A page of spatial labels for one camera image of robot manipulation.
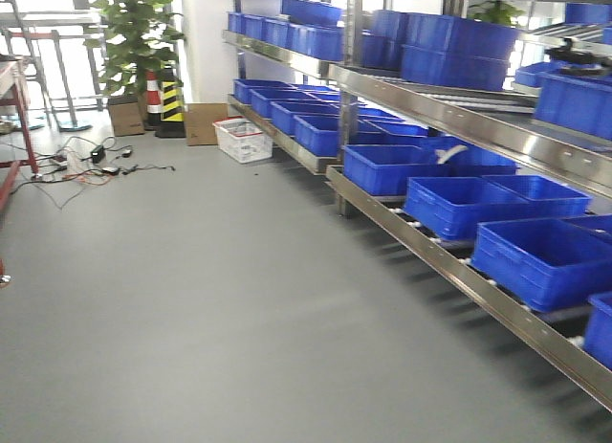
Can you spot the brown cardboard box on floor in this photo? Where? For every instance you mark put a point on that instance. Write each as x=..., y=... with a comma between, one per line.
x=199, y=122

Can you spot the black yellow traffic cone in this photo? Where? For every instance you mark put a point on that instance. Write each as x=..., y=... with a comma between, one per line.
x=172, y=124

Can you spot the red white traffic cone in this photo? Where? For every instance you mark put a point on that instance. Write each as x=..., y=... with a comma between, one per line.
x=153, y=101

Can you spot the metal shelf rack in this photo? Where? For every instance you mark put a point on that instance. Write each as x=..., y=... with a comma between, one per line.
x=494, y=121

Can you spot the green potted plant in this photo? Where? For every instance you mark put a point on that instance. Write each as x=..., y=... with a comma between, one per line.
x=139, y=37

